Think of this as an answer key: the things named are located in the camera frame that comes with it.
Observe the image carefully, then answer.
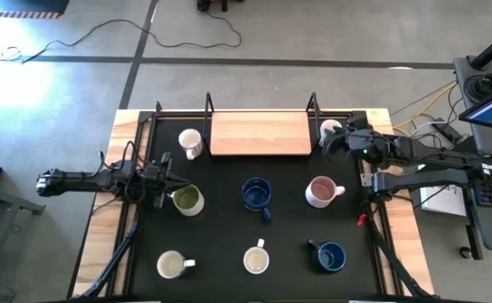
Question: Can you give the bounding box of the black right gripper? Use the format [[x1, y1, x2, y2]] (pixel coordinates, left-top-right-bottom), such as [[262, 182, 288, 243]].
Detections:
[[322, 126, 385, 166]]

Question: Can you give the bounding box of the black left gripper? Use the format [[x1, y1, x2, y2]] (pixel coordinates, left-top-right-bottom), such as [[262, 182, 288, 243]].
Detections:
[[145, 152, 192, 210]]

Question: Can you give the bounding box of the white mug green inside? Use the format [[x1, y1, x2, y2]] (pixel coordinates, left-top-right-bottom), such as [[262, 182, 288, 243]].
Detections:
[[168, 183, 206, 218]]

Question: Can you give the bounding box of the white mug teal flower pattern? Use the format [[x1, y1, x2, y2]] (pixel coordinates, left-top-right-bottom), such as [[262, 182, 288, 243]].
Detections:
[[318, 119, 344, 147]]

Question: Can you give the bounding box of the white mug red lattice pattern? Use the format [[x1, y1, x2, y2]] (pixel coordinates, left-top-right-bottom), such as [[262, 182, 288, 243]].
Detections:
[[177, 128, 205, 162]]

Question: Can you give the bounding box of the white mug pink inside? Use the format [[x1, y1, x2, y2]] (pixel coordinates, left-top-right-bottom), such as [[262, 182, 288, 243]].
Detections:
[[304, 175, 346, 210]]

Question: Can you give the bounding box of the glossy dark blue mug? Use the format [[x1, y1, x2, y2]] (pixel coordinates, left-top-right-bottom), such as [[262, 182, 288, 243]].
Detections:
[[240, 177, 274, 225]]

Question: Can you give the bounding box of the white mug navy flower print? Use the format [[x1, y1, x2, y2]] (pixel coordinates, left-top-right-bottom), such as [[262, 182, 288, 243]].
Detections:
[[156, 250, 196, 280]]

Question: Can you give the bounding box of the blue white patterned mug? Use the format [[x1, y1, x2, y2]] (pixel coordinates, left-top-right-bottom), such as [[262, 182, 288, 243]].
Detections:
[[242, 238, 271, 275]]

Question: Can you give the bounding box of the matte dark mug blue inside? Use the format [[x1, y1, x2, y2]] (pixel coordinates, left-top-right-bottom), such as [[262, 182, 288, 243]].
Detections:
[[307, 238, 348, 274]]

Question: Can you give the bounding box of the black table mat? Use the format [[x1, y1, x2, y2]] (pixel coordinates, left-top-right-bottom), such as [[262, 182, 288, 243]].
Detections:
[[130, 117, 382, 298]]

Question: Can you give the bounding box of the black power strip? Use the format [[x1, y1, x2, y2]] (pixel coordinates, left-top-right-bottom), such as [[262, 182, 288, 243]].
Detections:
[[430, 117, 466, 146]]

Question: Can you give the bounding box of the white booklet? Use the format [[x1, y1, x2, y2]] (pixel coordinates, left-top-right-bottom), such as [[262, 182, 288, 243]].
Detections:
[[419, 183, 468, 218]]

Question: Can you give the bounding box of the grey side desk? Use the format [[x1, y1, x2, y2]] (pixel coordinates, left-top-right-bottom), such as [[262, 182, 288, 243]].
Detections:
[[0, 180, 47, 303]]

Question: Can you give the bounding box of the black floor equipment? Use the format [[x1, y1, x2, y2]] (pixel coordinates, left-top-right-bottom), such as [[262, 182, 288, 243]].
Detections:
[[195, 0, 230, 13]]

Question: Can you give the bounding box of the dark floor mat striped edge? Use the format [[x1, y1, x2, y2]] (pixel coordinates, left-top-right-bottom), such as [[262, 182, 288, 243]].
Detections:
[[0, 0, 71, 20]]

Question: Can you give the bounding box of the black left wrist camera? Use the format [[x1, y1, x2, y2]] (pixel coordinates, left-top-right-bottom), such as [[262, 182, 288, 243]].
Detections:
[[144, 164, 160, 183]]

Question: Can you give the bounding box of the yellow cable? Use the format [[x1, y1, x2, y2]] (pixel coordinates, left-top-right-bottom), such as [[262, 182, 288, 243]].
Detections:
[[392, 82, 458, 138]]

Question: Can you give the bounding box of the black floor cable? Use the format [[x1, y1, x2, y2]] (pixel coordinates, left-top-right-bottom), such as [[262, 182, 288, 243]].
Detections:
[[0, 10, 243, 64]]

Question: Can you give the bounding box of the coiled black cable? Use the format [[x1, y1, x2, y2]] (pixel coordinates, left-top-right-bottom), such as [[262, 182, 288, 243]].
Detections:
[[463, 72, 492, 101]]

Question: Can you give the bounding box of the white cable coil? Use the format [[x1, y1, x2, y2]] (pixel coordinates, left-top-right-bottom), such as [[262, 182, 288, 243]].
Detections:
[[0, 45, 24, 63]]

